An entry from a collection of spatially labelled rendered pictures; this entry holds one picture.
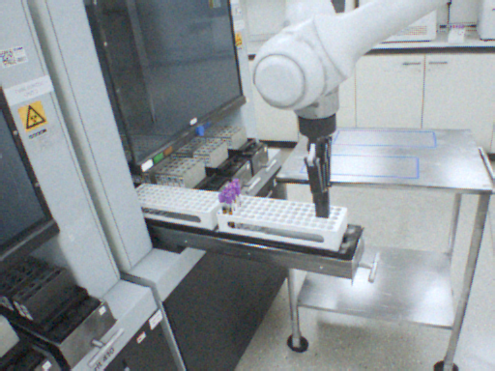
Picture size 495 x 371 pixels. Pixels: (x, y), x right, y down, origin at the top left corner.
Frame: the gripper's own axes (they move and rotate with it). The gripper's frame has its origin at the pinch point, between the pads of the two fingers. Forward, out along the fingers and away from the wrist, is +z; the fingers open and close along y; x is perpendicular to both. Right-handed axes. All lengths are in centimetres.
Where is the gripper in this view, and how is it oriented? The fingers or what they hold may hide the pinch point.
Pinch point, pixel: (322, 202)
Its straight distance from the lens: 84.0
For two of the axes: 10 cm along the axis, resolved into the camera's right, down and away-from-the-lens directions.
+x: 8.9, 0.9, -4.4
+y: -4.3, 4.7, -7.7
